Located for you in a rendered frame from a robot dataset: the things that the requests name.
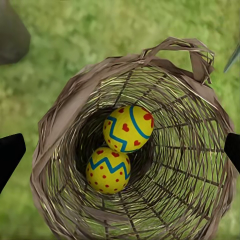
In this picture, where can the wicker basket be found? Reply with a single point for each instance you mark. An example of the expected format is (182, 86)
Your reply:
(58, 182)

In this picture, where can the tree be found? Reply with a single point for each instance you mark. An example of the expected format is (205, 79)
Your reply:
(14, 36)

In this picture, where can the easter egg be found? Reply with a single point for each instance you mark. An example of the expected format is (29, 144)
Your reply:
(127, 128)
(108, 171)

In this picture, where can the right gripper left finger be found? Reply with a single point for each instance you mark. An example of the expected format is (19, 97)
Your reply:
(12, 149)

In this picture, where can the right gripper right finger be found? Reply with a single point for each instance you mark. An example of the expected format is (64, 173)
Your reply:
(232, 149)

